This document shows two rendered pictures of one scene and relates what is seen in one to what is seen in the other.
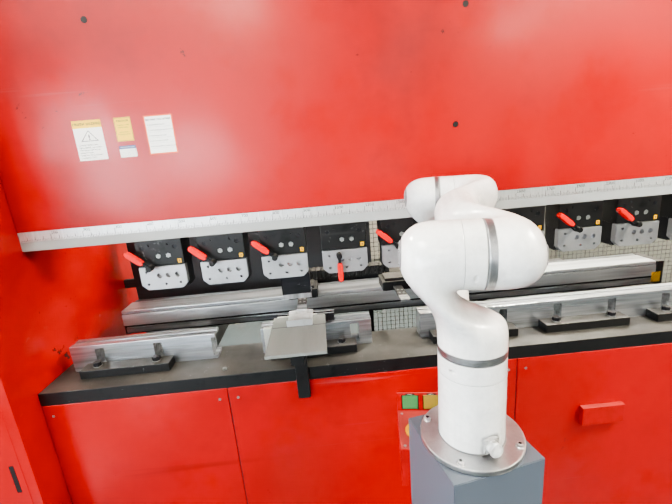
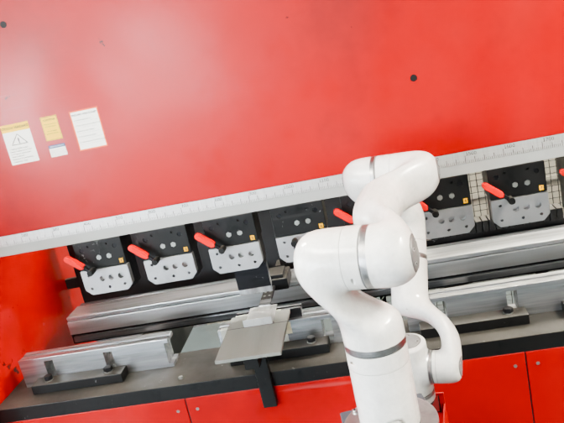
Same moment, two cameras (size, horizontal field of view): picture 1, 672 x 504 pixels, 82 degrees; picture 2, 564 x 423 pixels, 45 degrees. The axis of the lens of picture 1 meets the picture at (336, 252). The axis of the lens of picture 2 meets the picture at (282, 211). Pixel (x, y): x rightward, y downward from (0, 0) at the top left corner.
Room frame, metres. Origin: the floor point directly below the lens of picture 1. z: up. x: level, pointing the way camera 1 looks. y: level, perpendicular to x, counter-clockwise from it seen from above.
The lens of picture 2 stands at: (-0.56, -0.33, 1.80)
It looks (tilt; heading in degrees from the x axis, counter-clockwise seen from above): 15 degrees down; 11
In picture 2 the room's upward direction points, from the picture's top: 12 degrees counter-clockwise
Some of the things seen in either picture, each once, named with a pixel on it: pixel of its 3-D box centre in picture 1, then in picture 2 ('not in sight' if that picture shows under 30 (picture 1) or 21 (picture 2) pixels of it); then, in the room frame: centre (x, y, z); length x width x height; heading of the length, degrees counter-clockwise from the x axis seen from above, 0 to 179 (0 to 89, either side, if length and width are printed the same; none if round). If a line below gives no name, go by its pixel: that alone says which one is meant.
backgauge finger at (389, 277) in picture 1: (398, 285); not in sight; (1.45, -0.24, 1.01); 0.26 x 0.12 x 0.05; 2
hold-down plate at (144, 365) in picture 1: (128, 367); (80, 379); (1.20, 0.75, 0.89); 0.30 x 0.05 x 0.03; 92
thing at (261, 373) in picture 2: (301, 372); (261, 377); (1.08, 0.14, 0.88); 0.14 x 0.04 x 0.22; 2
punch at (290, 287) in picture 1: (296, 285); (253, 279); (1.27, 0.15, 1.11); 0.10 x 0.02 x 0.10; 92
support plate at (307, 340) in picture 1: (297, 334); (254, 335); (1.12, 0.14, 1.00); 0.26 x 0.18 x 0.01; 2
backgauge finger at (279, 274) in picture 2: (302, 294); (268, 286); (1.43, 0.15, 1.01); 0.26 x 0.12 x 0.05; 2
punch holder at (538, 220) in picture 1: (516, 229); (515, 190); (1.29, -0.63, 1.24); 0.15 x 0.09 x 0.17; 92
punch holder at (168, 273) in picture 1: (166, 261); (107, 261); (1.26, 0.57, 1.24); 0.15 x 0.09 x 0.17; 92
